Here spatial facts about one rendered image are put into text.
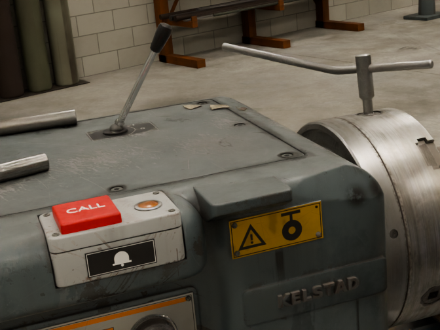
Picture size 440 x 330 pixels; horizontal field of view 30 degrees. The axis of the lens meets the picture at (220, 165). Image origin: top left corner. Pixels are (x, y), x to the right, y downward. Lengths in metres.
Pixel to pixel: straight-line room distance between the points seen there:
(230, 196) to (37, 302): 0.22
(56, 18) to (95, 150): 6.72
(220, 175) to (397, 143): 0.30
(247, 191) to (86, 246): 0.18
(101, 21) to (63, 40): 0.63
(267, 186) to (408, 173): 0.28
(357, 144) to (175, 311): 0.36
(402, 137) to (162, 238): 0.43
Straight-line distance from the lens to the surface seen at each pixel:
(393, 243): 1.08
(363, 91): 1.19
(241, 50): 1.28
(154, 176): 0.94
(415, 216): 1.09
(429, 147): 1.15
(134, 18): 8.48
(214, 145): 1.03
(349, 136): 1.12
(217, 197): 0.85
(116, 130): 1.14
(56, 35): 7.80
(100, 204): 0.84
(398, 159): 1.11
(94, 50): 8.28
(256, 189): 0.87
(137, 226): 0.81
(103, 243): 0.81
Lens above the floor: 1.55
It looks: 18 degrees down
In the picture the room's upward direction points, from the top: 5 degrees counter-clockwise
